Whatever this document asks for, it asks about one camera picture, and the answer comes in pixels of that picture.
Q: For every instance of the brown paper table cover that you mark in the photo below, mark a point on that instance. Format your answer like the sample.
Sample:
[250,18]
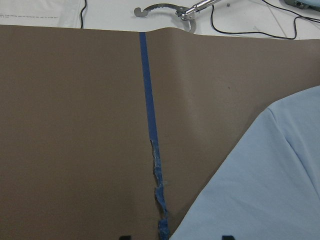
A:
[82,112]

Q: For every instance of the silver claw grabber tool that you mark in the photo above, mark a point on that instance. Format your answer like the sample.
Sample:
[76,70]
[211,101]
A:
[187,14]

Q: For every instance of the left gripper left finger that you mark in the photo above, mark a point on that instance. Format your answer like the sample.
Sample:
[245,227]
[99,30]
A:
[125,237]

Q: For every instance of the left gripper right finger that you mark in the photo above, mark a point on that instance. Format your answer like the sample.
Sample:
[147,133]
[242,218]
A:
[227,237]

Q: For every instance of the light blue t-shirt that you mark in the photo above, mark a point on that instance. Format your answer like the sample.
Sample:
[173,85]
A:
[268,187]

